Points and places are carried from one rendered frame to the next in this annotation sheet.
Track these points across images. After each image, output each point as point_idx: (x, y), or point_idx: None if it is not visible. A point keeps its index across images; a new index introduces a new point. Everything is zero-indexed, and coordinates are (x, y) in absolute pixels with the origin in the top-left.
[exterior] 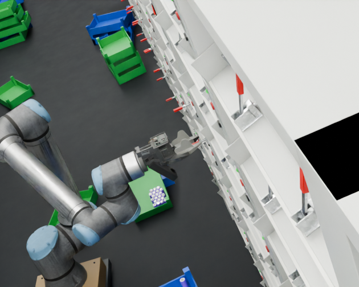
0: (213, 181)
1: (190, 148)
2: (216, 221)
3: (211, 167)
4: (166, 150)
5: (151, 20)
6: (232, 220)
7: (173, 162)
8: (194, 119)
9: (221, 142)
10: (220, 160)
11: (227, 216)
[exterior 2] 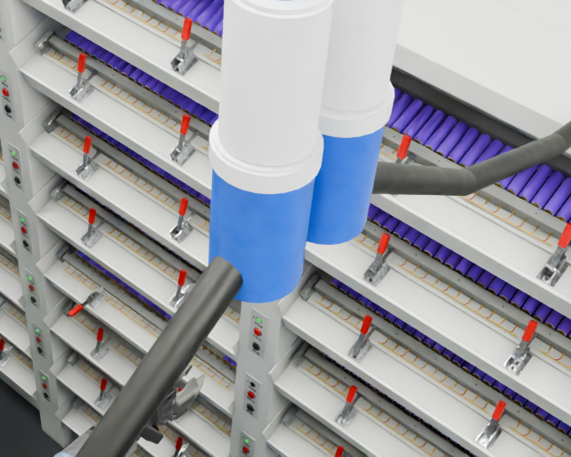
0: (33, 394)
1: (196, 389)
2: (35, 455)
3: (49, 378)
4: (166, 402)
5: (31, 167)
6: (63, 448)
7: (175, 418)
8: (112, 325)
9: (430, 409)
10: (319, 414)
11: (50, 442)
